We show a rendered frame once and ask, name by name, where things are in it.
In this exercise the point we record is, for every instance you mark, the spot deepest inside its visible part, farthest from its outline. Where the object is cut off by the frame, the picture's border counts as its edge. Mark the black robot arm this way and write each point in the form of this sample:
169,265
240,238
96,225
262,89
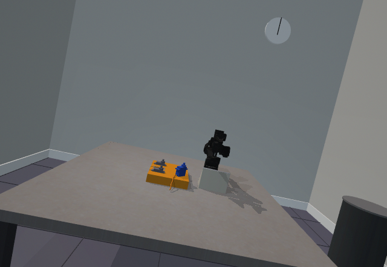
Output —
208,151

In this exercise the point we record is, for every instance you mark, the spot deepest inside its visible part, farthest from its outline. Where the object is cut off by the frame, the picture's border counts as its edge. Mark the orange flat deck plate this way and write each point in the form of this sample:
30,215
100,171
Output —
162,173

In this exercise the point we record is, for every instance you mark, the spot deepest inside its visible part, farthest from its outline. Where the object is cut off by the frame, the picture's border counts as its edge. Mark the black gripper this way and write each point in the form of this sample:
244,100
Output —
217,147

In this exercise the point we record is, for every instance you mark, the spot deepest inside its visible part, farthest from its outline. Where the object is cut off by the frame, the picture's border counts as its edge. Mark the blue micro servo with orange cable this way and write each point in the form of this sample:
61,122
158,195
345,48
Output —
180,171

